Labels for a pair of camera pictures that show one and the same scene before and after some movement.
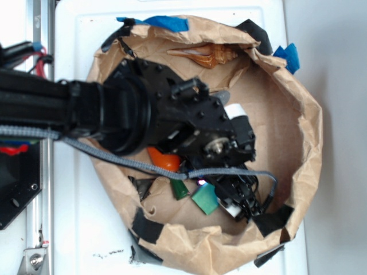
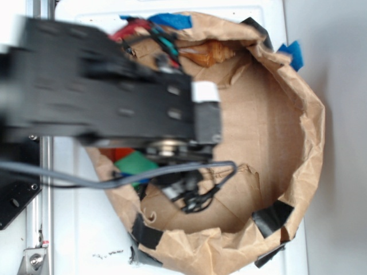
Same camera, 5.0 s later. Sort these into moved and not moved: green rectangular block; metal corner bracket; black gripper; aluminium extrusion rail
Moved: black gripper; green rectangular block
Not moved: metal corner bracket; aluminium extrusion rail
